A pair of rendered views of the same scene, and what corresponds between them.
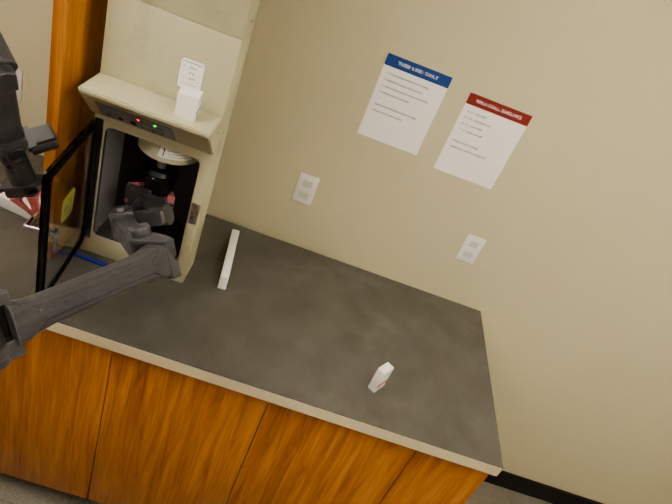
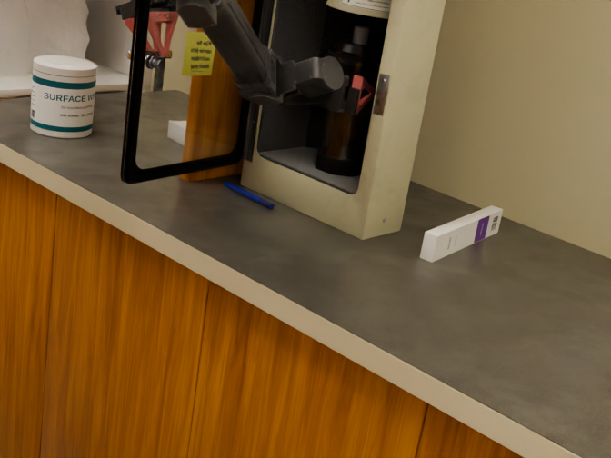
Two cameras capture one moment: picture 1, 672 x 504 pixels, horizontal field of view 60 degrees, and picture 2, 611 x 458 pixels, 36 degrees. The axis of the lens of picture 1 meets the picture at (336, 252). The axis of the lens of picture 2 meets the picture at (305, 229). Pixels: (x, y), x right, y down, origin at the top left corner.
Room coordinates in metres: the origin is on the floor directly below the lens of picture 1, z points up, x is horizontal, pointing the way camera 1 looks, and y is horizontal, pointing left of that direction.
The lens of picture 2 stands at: (0.18, -0.68, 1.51)
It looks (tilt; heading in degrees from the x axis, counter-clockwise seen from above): 20 degrees down; 47
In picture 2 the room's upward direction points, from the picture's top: 9 degrees clockwise
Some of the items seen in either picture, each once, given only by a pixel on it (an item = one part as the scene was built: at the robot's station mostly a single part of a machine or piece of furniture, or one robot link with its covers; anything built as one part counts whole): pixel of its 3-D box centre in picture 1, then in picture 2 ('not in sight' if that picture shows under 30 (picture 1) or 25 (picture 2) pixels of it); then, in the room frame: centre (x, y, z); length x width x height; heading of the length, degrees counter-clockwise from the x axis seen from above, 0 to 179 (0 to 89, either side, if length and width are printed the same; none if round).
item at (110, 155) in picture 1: (159, 178); (363, 75); (1.44, 0.57, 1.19); 0.26 x 0.24 x 0.35; 96
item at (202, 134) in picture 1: (150, 120); not in sight; (1.26, 0.55, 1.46); 0.32 x 0.12 x 0.10; 96
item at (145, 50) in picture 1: (167, 139); (375, 4); (1.44, 0.57, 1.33); 0.32 x 0.25 x 0.77; 96
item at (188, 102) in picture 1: (188, 103); not in sight; (1.27, 0.47, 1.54); 0.05 x 0.05 x 0.06; 11
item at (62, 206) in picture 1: (66, 211); (196, 64); (1.14, 0.67, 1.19); 0.30 x 0.01 x 0.40; 12
